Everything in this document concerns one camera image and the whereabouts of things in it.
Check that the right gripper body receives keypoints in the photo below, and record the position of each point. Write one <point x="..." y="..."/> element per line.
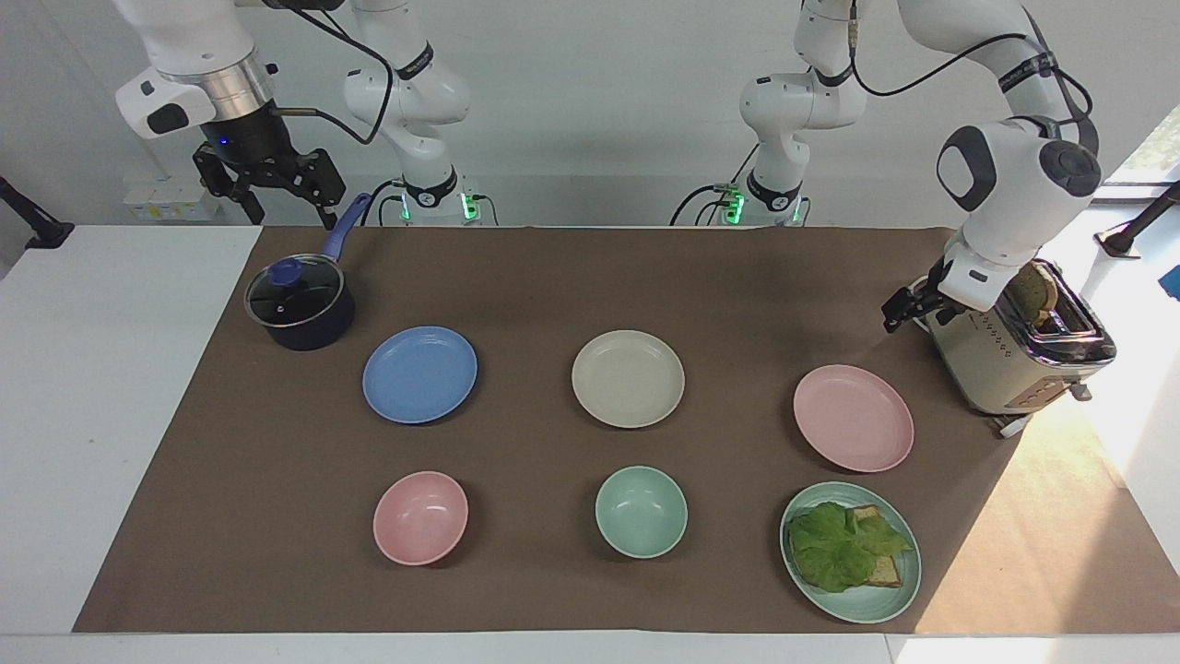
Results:
<point x="247" y="140"/>

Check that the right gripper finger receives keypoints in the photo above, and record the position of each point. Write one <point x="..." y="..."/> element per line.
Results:
<point x="323" y="180"/>
<point x="221" y="180"/>

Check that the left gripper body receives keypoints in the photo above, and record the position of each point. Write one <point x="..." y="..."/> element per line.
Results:
<point x="935" y="284"/>

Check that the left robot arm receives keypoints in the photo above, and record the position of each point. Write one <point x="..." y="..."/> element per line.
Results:
<point x="1014" y="184"/>

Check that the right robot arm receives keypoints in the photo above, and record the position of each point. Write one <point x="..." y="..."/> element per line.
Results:
<point x="410" y="97"/>

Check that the silver toaster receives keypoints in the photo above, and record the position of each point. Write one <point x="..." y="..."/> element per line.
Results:
<point x="1005" y="369"/>

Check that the glass lid with blue knob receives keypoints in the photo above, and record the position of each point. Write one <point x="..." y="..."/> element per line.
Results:
<point x="295" y="293"/>

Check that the dark blue saucepan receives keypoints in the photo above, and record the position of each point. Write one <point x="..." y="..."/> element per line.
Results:
<point x="309" y="323"/>

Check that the pink plate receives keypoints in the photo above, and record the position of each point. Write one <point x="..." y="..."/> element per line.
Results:
<point x="854" y="418"/>

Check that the black stand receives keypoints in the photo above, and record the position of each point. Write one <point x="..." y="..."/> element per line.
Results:
<point x="1138" y="226"/>
<point x="37" y="226"/>

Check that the blue plate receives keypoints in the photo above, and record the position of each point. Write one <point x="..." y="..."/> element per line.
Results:
<point x="419" y="374"/>

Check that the green lettuce leaf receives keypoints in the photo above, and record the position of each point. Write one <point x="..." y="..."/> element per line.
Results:
<point x="839" y="549"/>

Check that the toasted bread slice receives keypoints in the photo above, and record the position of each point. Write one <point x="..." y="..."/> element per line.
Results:
<point x="887" y="572"/>

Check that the beige plate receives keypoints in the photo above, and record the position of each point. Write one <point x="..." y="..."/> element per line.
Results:
<point x="628" y="379"/>

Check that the green plate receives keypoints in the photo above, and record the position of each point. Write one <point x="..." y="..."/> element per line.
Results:
<point x="853" y="604"/>

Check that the pink bowl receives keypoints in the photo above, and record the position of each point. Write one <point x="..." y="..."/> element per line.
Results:
<point x="420" y="518"/>

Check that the green bowl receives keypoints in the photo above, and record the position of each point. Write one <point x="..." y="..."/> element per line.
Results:
<point x="641" y="512"/>

